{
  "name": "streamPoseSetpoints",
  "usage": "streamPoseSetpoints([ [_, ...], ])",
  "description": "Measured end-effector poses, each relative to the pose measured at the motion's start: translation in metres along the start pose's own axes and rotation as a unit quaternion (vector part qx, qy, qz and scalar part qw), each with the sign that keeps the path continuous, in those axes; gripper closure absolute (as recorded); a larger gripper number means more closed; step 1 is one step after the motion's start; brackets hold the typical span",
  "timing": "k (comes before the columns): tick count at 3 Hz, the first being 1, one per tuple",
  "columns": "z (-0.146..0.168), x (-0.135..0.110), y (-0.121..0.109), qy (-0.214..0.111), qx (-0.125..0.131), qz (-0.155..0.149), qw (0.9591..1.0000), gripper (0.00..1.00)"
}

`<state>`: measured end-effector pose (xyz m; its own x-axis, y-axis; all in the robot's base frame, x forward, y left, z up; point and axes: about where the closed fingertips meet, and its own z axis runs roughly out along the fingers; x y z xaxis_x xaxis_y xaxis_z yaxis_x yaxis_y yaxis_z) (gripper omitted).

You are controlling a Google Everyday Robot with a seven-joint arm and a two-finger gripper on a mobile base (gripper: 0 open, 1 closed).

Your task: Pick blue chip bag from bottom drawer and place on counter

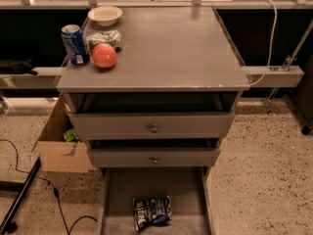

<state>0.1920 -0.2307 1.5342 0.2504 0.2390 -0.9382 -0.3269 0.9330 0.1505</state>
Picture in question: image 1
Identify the grey drawer cabinet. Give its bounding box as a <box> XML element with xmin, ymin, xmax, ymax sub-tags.
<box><xmin>54</xmin><ymin>5</ymin><xmax>251</xmax><ymax>178</ymax></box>

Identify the grey top drawer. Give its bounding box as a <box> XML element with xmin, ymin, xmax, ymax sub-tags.
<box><xmin>65</xmin><ymin>92</ymin><xmax>237</xmax><ymax>141</ymax></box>

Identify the grey drawer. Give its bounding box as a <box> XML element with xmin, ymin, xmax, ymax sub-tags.
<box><xmin>88</xmin><ymin>138</ymin><xmax>219</xmax><ymax>167</ymax></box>
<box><xmin>96</xmin><ymin>167</ymin><xmax>215</xmax><ymax>235</ymax></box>
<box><xmin>65</xmin><ymin>92</ymin><xmax>237</xmax><ymax>141</ymax></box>

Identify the grey middle drawer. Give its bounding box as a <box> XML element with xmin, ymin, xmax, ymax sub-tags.
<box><xmin>88</xmin><ymin>138</ymin><xmax>219</xmax><ymax>167</ymax></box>

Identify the grey bottom drawer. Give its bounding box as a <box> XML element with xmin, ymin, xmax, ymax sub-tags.
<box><xmin>96</xmin><ymin>167</ymin><xmax>215</xmax><ymax>235</ymax></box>

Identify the blue chip bag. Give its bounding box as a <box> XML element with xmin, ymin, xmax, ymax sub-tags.
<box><xmin>133</xmin><ymin>196</ymin><xmax>171</xmax><ymax>230</ymax></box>

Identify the red apple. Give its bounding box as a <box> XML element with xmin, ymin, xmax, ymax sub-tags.
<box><xmin>92</xmin><ymin>43</ymin><xmax>117</xmax><ymax>69</ymax></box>

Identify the green packet in box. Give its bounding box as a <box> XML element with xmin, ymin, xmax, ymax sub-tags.
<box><xmin>64</xmin><ymin>128</ymin><xmax>80</xmax><ymax>142</ymax></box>

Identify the white bowl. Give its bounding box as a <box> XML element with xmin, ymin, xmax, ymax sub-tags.
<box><xmin>88</xmin><ymin>6</ymin><xmax>123</xmax><ymax>26</ymax></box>

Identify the blue soda can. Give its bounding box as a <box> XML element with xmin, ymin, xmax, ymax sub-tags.
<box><xmin>62</xmin><ymin>24</ymin><xmax>90</xmax><ymax>66</ymax></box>

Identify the cardboard box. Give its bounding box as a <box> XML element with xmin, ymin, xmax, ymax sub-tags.
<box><xmin>37</xmin><ymin>95</ymin><xmax>90</xmax><ymax>173</ymax></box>

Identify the black metal floor bar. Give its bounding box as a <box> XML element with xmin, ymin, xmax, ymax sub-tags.
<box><xmin>0</xmin><ymin>159</ymin><xmax>41</xmax><ymax>235</ymax></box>

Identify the black floor cable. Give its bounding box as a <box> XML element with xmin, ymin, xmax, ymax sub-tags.
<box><xmin>0</xmin><ymin>138</ymin><xmax>99</xmax><ymax>235</ymax></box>

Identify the black object on rail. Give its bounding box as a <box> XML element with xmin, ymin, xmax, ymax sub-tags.
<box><xmin>0</xmin><ymin>59</ymin><xmax>38</xmax><ymax>75</ymax></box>

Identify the white hanging cable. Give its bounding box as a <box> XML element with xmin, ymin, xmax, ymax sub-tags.
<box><xmin>248</xmin><ymin>0</ymin><xmax>278</xmax><ymax>87</ymax></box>

